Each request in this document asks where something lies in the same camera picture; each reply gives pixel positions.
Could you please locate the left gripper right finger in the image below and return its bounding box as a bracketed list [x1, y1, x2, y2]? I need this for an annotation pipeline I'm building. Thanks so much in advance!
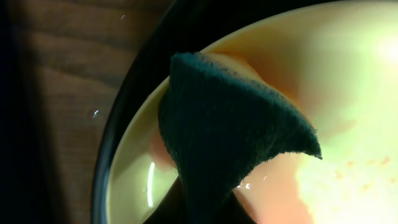
[222, 192, 256, 224]

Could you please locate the round black serving tray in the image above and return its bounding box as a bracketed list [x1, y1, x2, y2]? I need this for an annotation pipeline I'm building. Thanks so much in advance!
[91, 0, 322, 224]

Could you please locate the yellow plate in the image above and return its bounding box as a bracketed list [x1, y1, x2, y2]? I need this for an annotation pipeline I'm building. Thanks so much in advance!
[106, 1, 397, 224]

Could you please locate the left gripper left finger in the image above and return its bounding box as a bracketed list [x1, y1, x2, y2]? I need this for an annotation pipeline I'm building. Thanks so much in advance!
[144, 177, 187, 224]

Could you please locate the green yellow sponge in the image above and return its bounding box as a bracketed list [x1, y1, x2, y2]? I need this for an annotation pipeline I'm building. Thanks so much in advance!
[158, 52, 322, 223]

